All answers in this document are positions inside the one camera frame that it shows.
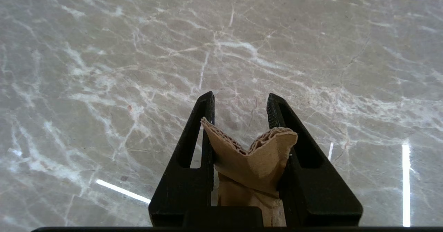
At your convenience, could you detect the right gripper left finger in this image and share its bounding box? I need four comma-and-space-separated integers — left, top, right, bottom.
148, 91, 216, 227

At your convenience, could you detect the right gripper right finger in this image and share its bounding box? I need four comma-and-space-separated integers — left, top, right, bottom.
266, 93, 363, 227

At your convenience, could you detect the brown cardboard piece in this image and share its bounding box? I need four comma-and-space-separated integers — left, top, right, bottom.
201, 117, 298, 227

